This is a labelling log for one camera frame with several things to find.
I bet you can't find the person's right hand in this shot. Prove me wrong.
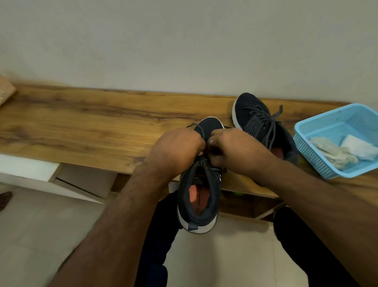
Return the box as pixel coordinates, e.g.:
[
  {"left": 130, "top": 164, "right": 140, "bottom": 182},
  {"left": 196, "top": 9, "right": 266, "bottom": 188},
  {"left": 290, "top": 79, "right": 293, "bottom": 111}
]
[{"left": 206, "top": 127, "right": 278, "bottom": 181}]

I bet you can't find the person's left hand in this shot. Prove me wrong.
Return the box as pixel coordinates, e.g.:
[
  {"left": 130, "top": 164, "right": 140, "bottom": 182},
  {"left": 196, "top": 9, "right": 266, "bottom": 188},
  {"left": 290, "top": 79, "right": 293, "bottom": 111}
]
[{"left": 145, "top": 127, "right": 206, "bottom": 181}]

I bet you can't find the used wipe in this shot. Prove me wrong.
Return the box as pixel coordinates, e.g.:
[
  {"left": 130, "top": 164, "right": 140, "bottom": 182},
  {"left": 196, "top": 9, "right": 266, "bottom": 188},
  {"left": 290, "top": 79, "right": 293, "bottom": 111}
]
[{"left": 322, "top": 151, "right": 359, "bottom": 171}]

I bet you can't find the person's right forearm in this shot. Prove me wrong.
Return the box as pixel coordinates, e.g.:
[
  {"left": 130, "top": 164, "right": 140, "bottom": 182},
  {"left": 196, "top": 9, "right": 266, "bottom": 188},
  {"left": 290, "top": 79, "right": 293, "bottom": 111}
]
[{"left": 257, "top": 159, "right": 378, "bottom": 287}]

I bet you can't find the person's left forearm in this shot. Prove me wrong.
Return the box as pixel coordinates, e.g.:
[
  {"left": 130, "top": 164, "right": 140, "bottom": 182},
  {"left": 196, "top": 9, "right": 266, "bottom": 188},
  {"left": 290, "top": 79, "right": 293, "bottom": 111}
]
[{"left": 47, "top": 162, "right": 175, "bottom": 287}]

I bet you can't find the blue plastic basket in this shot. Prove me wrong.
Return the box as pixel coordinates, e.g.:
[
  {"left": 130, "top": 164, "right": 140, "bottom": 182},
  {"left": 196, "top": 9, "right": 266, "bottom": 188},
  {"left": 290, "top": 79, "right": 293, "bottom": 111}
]
[{"left": 293, "top": 102, "right": 378, "bottom": 180}]

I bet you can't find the wooden table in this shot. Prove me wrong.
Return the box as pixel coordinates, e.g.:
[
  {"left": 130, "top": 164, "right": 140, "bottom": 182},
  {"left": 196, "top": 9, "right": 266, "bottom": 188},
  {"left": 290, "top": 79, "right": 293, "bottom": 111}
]
[{"left": 0, "top": 85, "right": 378, "bottom": 221}]

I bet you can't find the white drawer unit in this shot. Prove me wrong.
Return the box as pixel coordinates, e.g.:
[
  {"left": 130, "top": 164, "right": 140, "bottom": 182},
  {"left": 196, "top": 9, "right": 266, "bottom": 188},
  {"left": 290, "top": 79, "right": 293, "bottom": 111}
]
[{"left": 0, "top": 153, "right": 119, "bottom": 205}]

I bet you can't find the beige perforated basket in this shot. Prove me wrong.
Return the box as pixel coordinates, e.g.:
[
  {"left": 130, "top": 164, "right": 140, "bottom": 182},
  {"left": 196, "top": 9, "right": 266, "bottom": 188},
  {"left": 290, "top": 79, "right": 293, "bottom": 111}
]
[{"left": 0, "top": 75, "right": 16, "bottom": 107}]

